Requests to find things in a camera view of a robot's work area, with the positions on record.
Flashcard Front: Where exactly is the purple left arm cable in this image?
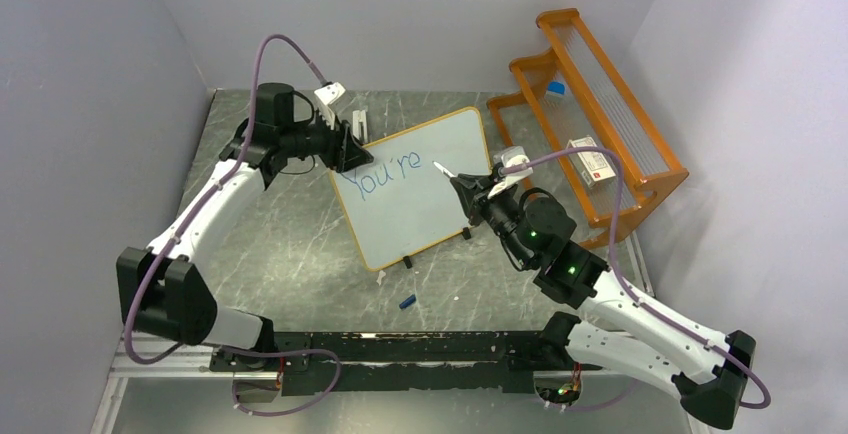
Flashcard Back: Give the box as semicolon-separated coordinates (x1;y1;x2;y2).
122;33;343;418

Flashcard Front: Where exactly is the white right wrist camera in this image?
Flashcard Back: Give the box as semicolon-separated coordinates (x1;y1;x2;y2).
488;146;533;198

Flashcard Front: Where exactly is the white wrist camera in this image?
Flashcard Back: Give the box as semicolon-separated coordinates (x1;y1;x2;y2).
313;82;346;130
488;146;533;198

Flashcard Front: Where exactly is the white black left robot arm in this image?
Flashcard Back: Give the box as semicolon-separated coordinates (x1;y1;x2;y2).
116;82;374;370

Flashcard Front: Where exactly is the yellow-framed whiteboard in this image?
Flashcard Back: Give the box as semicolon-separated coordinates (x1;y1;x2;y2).
330;107;491;271

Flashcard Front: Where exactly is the white whiteboard eraser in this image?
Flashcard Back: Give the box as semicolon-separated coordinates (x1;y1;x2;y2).
352;110;368;144

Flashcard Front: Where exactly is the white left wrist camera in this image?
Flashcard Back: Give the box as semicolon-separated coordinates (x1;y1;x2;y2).
313;82;346;130

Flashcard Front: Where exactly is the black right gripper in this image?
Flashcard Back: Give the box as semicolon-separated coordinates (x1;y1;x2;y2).
452;172;535;268

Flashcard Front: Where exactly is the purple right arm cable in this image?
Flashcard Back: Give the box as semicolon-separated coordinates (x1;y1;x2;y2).
500;146;773;414

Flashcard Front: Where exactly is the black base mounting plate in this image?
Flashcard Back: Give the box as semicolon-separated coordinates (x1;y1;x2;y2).
209;330;574;396

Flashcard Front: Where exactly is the white red box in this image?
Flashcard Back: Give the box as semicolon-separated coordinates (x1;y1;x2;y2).
569;151;616;189

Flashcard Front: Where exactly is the blue-capped item on shelf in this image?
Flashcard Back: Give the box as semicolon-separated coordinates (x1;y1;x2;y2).
546;81;568;97

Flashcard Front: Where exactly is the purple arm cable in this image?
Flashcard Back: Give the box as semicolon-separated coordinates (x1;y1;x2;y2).
500;146;773;414
122;33;343;418

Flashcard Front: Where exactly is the blue marker cap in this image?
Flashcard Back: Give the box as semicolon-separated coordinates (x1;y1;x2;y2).
398;295;417;310

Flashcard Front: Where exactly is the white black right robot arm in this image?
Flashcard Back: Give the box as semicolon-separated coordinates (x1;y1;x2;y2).
449;174;756;430

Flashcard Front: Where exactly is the white blue whiteboard marker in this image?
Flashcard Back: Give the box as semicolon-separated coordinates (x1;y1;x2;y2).
433;161;456;178

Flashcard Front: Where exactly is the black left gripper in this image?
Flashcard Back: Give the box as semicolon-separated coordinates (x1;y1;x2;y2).
280;104;373;172

